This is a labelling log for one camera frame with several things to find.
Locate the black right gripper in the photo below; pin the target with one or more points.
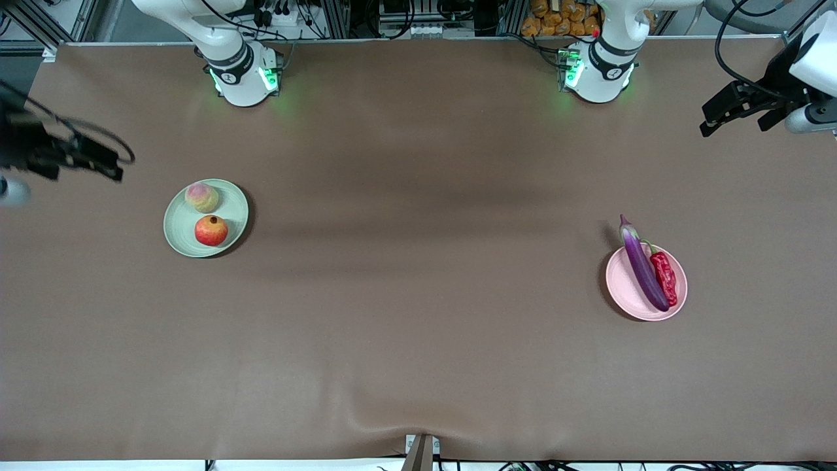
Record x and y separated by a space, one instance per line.
18 142

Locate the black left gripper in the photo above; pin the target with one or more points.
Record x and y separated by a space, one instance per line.
777 77

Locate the pink yellow peach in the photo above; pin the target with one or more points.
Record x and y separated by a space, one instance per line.
202 198

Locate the red pomegranate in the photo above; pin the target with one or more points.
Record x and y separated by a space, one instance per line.
211 231

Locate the red chili pepper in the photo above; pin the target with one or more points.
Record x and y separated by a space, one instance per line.
665 278

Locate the long purple eggplant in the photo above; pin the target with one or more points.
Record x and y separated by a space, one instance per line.
642 268

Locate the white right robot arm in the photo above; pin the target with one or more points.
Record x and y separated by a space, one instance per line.
242 85

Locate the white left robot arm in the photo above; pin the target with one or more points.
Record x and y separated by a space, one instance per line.
605 78

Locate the grey rounded chair seat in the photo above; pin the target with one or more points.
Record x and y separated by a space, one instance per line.
745 14

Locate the pale green round plate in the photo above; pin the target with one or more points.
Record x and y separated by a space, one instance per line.
225 196

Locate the bag of orange snacks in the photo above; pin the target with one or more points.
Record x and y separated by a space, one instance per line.
562 18

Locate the pink round plate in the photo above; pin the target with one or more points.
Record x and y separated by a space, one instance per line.
624 288

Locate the white power strip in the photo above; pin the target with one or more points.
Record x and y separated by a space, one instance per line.
281 14

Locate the brown tablecloth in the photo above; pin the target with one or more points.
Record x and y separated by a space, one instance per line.
418 373

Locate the aluminium frame profile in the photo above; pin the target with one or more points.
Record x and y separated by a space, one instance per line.
39 19

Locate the grey metal bracket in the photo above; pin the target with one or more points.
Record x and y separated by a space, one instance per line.
422 453

